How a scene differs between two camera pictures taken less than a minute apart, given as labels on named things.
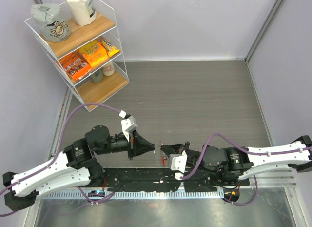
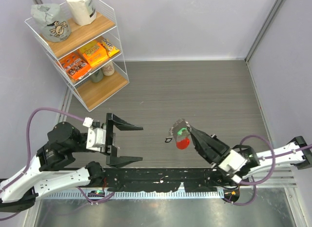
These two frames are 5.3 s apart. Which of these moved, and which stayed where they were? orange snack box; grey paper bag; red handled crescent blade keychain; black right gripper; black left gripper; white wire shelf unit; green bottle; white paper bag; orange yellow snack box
Moved: red handled crescent blade keychain; black right gripper; black left gripper
Stayed: orange snack box; grey paper bag; green bottle; orange yellow snack box; white wire shelf unit; white paper bag
